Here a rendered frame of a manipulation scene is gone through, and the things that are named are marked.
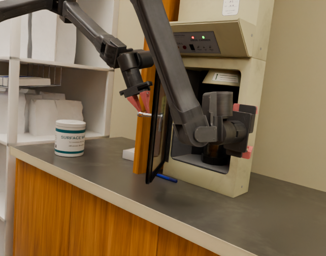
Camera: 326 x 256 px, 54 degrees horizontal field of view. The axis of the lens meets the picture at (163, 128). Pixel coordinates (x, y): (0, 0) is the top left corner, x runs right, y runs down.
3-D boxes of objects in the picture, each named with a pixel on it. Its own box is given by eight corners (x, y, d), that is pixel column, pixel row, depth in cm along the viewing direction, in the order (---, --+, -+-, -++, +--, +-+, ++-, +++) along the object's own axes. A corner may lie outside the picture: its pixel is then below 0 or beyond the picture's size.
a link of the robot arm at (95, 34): (55, 16, 130) (57, -12, 124) (68, 16, 134) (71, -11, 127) (107, 70, 107) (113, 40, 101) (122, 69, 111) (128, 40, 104)
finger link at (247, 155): (264, 131, 89) (249, 133, 82) (260, 156, 90) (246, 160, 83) (242, 127, 93) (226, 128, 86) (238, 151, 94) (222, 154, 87)
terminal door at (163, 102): (164, 163, 127) (174, 60, 122) (147, 186, 97) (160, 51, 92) (162, 162, 127) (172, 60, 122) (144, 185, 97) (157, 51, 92)
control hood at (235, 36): (173, 55, 123) (176, 28, 122) (252, 57, 103) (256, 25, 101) (153, 51, 114) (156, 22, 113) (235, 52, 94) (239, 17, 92)
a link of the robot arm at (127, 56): (112, 57, 104) (122, 50, 100) (128, 54, 109) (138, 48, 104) (119, 77, 104) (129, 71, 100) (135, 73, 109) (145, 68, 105)
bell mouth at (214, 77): (217, 85, 133) (219, 71, 132) (257, 88, 122) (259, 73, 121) (192, 82, 119) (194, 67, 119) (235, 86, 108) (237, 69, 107)
